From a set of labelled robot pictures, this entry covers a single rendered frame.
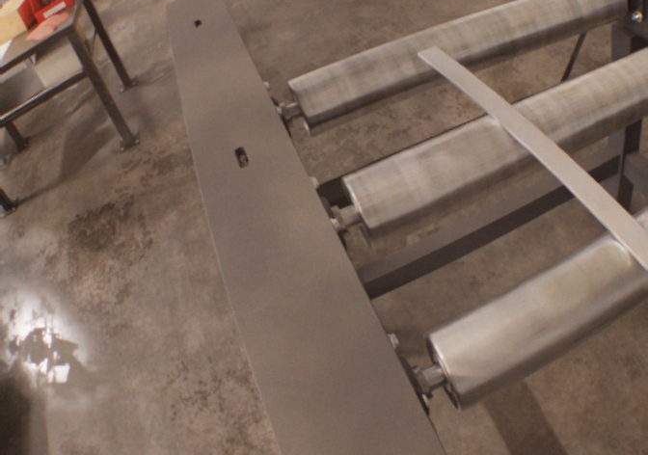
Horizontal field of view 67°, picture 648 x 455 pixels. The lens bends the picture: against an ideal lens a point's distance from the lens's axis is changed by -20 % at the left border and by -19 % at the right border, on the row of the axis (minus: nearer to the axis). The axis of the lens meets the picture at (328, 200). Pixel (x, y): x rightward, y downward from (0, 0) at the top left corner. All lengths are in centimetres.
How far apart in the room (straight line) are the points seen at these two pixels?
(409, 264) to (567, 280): 82
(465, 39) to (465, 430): 99
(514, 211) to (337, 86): 67
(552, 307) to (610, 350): 103
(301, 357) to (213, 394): 145
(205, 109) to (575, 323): 47
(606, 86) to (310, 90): 52
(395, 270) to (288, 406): 111
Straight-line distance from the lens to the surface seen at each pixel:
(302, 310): 40
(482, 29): 113
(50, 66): 285
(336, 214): 84
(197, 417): 181
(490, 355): 65
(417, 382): 65
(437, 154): 84
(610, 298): 71
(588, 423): 159
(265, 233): 45
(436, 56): 103
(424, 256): 146
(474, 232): 149
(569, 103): 93
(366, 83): 105
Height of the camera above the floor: 148
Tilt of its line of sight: 44 degrees down
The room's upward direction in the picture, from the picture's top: 21 degrees counter-clockwise
